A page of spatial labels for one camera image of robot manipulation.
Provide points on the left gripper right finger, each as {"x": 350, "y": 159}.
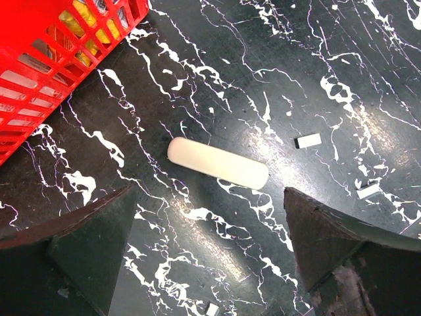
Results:
{"x": 348, "y": 266}

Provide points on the pale green stapler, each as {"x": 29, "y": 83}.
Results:
{"x": 218, "y": 163}

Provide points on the red plastic shopping basket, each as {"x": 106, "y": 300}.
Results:
{"x": 47, "y": 49}

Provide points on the black marble pattern mat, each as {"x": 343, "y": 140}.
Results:
{"x": 248, "y": 77}

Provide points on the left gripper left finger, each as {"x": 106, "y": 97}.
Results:
{"x": 68, "y": 265}

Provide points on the white staple strip piece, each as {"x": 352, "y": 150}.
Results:
{"x": 308, "y": 141}

